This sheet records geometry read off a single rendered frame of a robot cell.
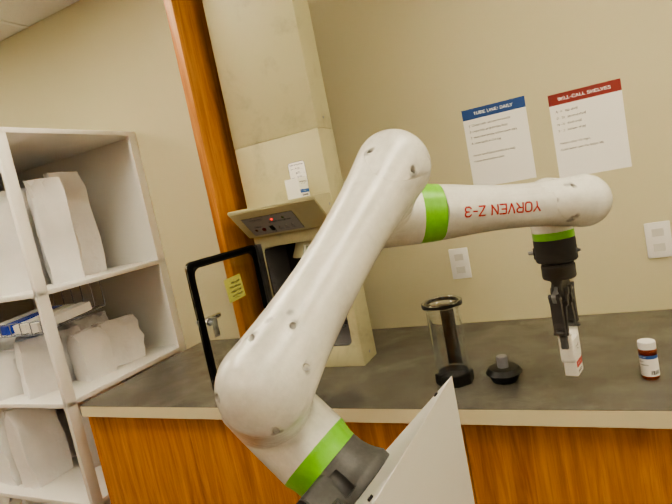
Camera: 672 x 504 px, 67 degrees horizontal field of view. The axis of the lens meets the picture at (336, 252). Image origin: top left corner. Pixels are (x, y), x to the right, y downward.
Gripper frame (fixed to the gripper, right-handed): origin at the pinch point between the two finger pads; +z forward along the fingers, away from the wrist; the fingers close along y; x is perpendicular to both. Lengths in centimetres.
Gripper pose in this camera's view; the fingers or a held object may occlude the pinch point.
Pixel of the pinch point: (569, 345)
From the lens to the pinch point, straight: 135.2
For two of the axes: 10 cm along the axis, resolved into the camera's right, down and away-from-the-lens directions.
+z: 1.9, 9.8, 1.0
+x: 7.6, -0.8, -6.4
